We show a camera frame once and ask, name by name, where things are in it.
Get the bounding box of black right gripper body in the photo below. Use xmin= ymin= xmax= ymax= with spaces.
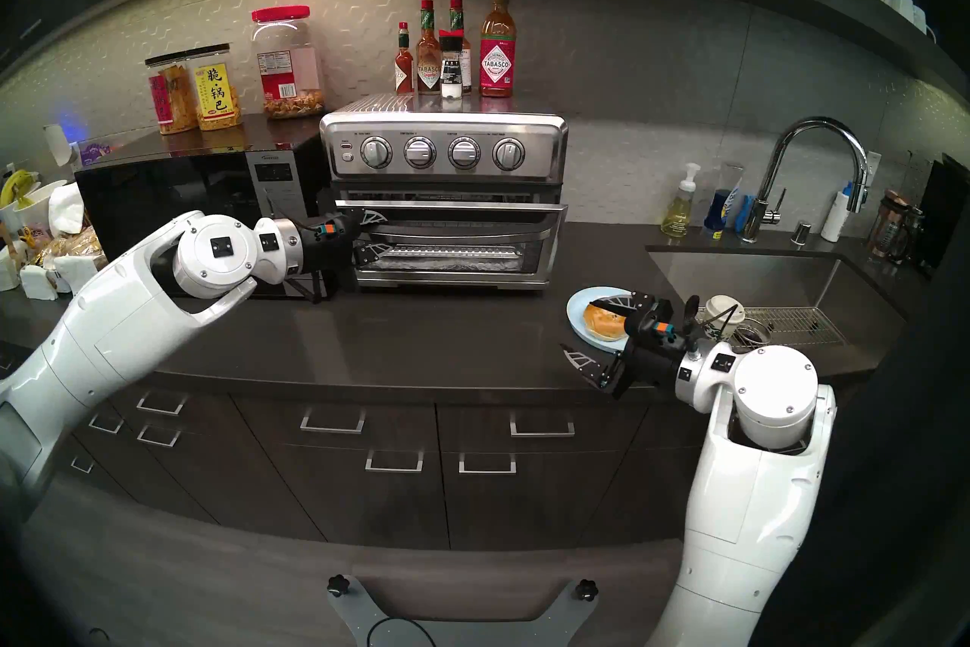
xmin=606 ymin=297 xmax=696 ymax=399

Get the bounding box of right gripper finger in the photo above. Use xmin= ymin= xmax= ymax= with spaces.
xmin=590 ymin=291 xmax=656 ymax=320
xmin=559 ymin=344 xmax=616 ymax=390

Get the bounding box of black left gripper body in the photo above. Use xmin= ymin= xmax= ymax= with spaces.
xmin=300 ymin=213 xmax=363 ymax=273

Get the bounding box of golden brown bagel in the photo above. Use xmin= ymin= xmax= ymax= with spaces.
xmin=584 ymin=303 xmax=630 ymax=342

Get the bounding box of glass toaster oven door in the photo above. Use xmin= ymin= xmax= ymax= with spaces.
xmin=333 ymin=198 xmax=569 ymax=290

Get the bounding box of stainless steel toaster oven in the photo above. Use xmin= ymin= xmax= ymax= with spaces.
xmin=318 ymin=94 xmax=569 ymax=291

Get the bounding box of light blue plate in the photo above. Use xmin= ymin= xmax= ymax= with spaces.
xmin=567 ymin=286 xmax=645 ymax=354

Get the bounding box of paper cup white lid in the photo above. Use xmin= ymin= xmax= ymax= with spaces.
xmin=697 ymin=295 xmax=747 ymax=343

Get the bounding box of yellow soap pump bottle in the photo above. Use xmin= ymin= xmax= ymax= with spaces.
xmin=661 ymin=163 xmax=701 ymax=238

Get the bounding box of blue dish soap bottle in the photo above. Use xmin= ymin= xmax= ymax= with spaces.
xmin=703 ymin=187 xmax=742 ymax=233

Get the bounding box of stainless steel sink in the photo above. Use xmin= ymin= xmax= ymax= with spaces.
xmin=646 ymin=245 xmax=910 ymax=381

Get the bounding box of small red hot sauce bottle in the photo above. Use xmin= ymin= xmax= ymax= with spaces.
xmin=394 ymin=22 xmax=415 ymax=95

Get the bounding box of medium Tabasco sauce bottle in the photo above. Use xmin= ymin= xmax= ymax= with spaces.
xmin=448 ymin=0 xmax=473 ymax=94
xmin=415 ymin=0 xmax=443 ymax=94

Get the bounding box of clear jar red lid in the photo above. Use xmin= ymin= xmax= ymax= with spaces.
xmin=252 ymin=6 xmax=326 ymax=120

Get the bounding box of snack jar yellow label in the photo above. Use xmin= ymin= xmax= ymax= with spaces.
xmin=186 ymin=44 xmax=243 ymax=132

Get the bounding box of large orange Tabasco bottle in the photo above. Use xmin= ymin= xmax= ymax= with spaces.
xmin=479 ymin=0 xmax=517 ymax=98

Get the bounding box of black Panasonic microwave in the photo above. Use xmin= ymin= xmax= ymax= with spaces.
xmin=74 ymin=138 xmax=338 ymax=299

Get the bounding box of white bottle blue cap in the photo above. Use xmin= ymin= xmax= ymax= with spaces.
xmin=820 ymin=182 xmax=853 ymax=243

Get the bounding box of snack jar red label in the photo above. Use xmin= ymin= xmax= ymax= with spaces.
xmin=145 ymin=50 xmax=200 ymax=136

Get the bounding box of dark wood drawer cabinet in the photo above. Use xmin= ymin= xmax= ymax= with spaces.
xmin=0 ymin=350 xmax=728 ymax=551

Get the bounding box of clear bag of bread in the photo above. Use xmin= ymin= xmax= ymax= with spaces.
xmin=34 ymin=225 xmax=107 ymax=271

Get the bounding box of chrome gooseneck faucet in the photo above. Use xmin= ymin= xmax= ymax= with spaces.
xmin=741 ymin=116 xmax=869 ymax=244

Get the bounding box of glass copper French press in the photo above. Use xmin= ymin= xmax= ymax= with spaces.
xmin=868 ymin=189 xmax=914 ymax=263

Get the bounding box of white upright tissue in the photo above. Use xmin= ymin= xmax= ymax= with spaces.
xmin=47 ymin=182 xmax=86 ymax=235

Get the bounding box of small folded white napkin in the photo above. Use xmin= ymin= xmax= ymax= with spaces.
xmin=19 ymin=265 xmax=60 ymax=301

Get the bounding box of white bowl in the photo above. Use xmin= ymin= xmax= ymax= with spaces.
xmin=0 ymin=179 xmax=69 ymax=233

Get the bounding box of yellow banana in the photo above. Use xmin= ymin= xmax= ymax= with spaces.
xmin=0 ymin=169 xmax=40 ymax=208

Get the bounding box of black coffee machine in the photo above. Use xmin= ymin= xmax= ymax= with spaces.
xmin=913 ymin=153 xmax=970 ymax=275

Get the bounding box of grey robot mounting plate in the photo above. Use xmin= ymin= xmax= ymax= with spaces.
xmin=327 ymin=576 xmax=599 ymax=647

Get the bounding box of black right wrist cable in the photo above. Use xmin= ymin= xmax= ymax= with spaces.
xmin=686 ymin=295 xmax=747 ymax=351

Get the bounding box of steel sink wire rack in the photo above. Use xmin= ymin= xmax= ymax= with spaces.
xmin=731 ymin=306 xmax=850 ymax=351

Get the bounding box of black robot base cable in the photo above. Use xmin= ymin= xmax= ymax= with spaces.
xmin=366 ymin=615 xmax=438 ymax=647

